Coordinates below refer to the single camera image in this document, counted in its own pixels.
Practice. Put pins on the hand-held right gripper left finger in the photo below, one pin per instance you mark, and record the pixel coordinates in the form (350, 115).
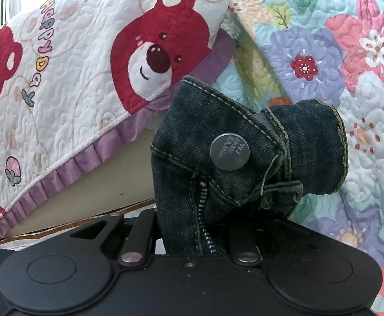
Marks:
(144, 224)

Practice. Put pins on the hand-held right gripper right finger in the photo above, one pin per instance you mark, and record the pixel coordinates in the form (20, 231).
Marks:
(241, 244)

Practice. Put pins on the dark denim jeans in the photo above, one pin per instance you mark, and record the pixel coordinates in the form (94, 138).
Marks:
(185, 171)

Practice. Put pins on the beige brown-trimmed cushion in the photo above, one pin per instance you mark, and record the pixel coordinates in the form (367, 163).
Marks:
(113, 184)

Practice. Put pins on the white bear-print quilt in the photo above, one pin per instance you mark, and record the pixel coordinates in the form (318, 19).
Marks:
(80, 72)

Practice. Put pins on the floral quilt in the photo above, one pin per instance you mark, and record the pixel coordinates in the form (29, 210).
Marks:
(310, 56)

